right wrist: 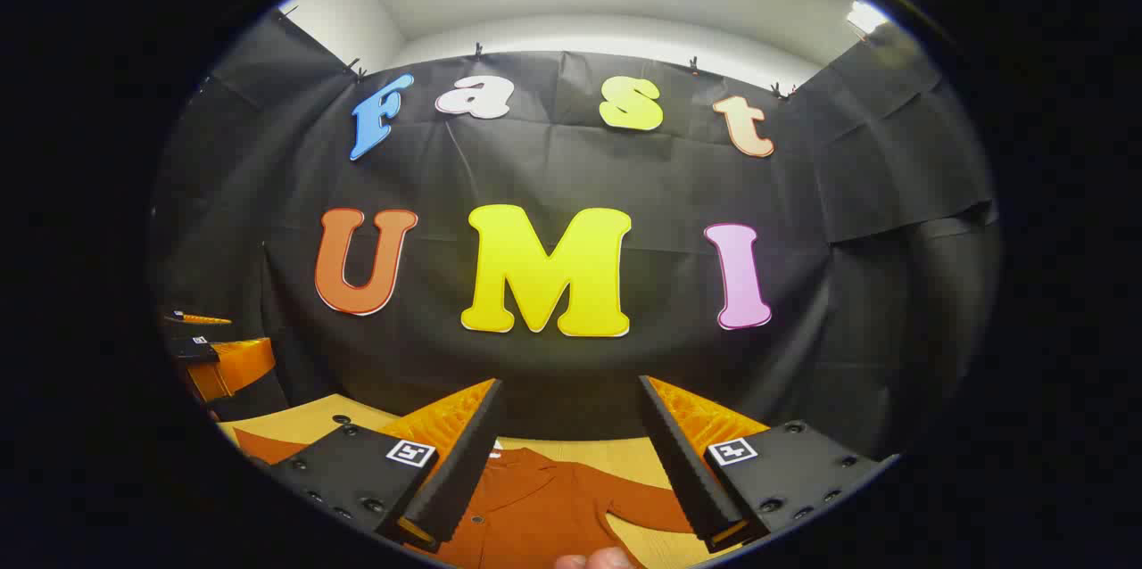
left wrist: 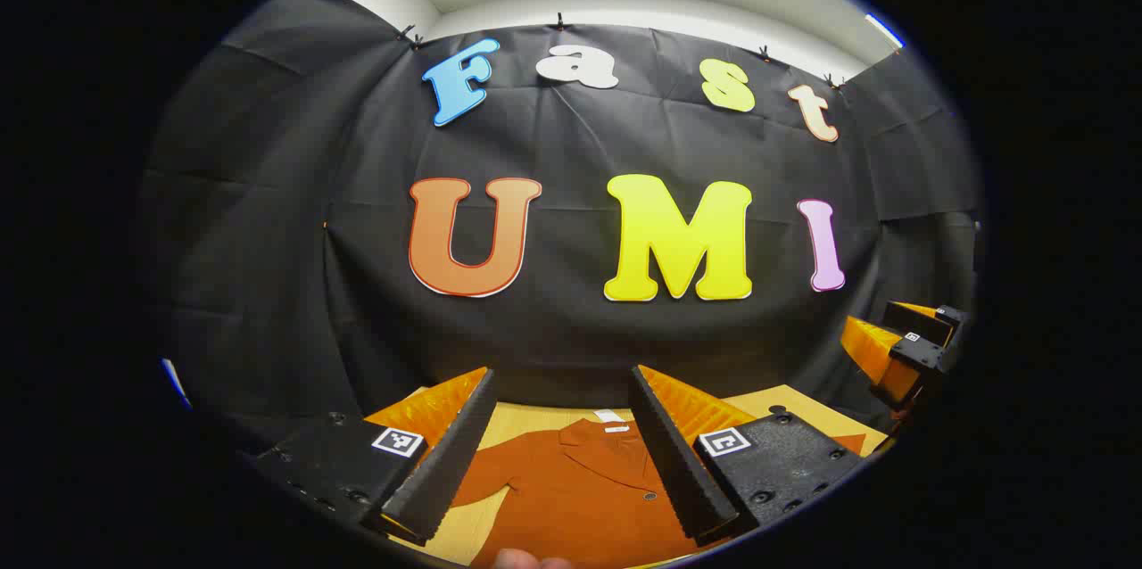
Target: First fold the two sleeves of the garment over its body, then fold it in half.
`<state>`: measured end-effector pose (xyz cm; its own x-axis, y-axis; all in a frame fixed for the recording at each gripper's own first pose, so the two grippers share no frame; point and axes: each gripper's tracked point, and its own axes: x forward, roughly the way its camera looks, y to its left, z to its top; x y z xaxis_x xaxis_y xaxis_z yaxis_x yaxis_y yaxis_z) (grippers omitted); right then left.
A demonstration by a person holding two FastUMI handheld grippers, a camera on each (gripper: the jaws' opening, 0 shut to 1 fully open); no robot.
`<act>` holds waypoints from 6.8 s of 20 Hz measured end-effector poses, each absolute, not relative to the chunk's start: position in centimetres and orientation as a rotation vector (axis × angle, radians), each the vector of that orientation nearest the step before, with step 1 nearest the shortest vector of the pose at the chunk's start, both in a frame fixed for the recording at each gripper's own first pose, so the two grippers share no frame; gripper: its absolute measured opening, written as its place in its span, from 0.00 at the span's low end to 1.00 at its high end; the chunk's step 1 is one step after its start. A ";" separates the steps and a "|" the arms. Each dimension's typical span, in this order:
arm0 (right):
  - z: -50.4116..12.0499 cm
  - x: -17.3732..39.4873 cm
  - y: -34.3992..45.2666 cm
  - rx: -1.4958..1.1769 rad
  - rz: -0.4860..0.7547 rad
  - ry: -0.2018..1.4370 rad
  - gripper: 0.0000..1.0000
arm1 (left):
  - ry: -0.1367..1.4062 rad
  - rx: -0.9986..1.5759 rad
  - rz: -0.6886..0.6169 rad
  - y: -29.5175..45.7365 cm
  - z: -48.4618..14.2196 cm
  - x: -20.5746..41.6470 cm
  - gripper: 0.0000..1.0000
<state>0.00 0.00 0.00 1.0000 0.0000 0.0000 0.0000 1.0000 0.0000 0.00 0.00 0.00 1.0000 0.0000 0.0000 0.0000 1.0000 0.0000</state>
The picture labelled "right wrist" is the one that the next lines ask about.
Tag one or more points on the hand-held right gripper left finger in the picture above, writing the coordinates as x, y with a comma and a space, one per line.
464, 471

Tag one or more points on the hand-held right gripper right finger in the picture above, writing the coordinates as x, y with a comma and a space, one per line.
682, 471

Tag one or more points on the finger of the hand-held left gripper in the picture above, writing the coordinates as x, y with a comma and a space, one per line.
201, 319
192, 349

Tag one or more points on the orange button shirt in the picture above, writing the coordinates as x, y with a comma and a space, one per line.
535, 507

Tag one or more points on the black backdrop cloth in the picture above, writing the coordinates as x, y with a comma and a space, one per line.
553, 168

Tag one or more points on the ceiling light panel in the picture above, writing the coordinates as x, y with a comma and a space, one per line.
867, 16

